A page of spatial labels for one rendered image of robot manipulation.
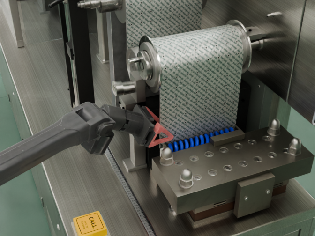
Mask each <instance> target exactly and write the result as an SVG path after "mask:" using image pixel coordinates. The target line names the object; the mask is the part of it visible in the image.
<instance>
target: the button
mask: <svg viewBox="0 0 315 236"><path fill-rule="evenodd" d="M73 222H74V226H75V229H76V232H77V234H78V236H106V235H107V228H106V226H105V223H104V221H103V219H102V217H101V214H100V212H99V211H96V212H93V213H90V214H86V215H82V216H79V217H75V218H73Z"/></svg>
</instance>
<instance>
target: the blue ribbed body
mask: <svg viewBox="0 0 315 236"><path fill-rule="evenodd" d="M232 131H235V130H234V129H233V128H232V127H229V130H228V129H227V128H225V129H224V131H223V130H219V132H217V131H215V132H214V134H213V133H212V132H210V133H209V136H208V134H205V135H204V137H203V136H202V135H200V136H199V138H198V137H197V136H195V137H194V139H193V138H189V140H187V139H184V141H183V142H184V143H183V142H182V141H181V140H180V141H179V142H178V144H177V142H174V143H173V146H172V144H171V143H169V144H168V148H170V149H171V151H172V152H176V151H180V150H183V149H187V148H191V147H195V146H198V145H202V144H205V143H209V142H210V137H212V136H216V135H220V134H224V133H228V132H232ZM188 141H189V142H188Z"/></svg>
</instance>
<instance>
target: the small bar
mask: <svg viewBox="0 0 315 236"><path fill-rule="evenodd" d="M244 137H245V133H244V132H243V131H242V130H241V129H239V130H235V131H232V132H228V133H224V134H220V135H216V136H212V137H210V143H211V144H212V145H213V146H214V147H216V146H220V145H223V144H227V143H230V142H234V141H238V140H242V139H244Z"/></svg>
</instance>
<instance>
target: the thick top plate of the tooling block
mask: <svg viewBox="0 0 315 236"><path fill-rule="evenodd" d="M268 129H269V127H265V128H261V129H258V130H254V131H250V132H247V133H245V137H244V139H242V140H238V141H234V142H230V143H227V144H223V145H220V146H216V147H214V146H213V145H212V144H211V143H210V142H209V143H205V144H202V145H198V146H195V147H190V148H187V149H183V150H180V151H176V152H172V154H173V160H174V163H173V165H171V166H163V165H161V164H160V159H161V157H160V156H157V157H153V158H152V176H153V177H154V179H155V181H156V182H157V184H158V186H159V187H160V189H161V190H162V192H163V194H164V195H165V197H166V198H167V200H168V201H169V203H170V205H171V206H172V208H173V209H174V211H175V213H176V214H177V215H178V214H181V213H184V212H188V211H191V210H194V209H197V208H200V207H204V206H207V205H210V204H213V203H216V202H219V201H223V200H225V199H229V198H232V197H235V196H236V189H237V182H240V181H243V180H246V179H249V178H253V177H256V176H259V175H263V174H266V173H269V172H271V173H272V174H273V175H274V176H275V181H274V184H277V183H280V182H283V181H286V180H289V179H292V178H295V177H299V176H302V175H305V174H308V173H310V172H311V169H312V165H313V160H314V155H313V154H312V153H311V152H310V151H309V150H308V149H307V148H305V147H304V146H303V145H302V144H301V154H300V155H299V156H293V155H290V154H289V153H288V152H287V149H288V148H289V144H290V143H291V141H292V139H293V138H294V137H293V136H292V135H291V134H290V133H289V132H288V131H287V130H286V129H285V128H284V127H282V126H281V125H280V132H281V133H280V135H279V136H271V135H269V134H268V133H267V130H268ZM184 169H189V170H191V172H192V176H193V182H194V185H193V186H192V187H191V188H188V189H184V188H181V187H180V186H179V181H180V176H181V172H182V171H183V170H184Z"/></svg>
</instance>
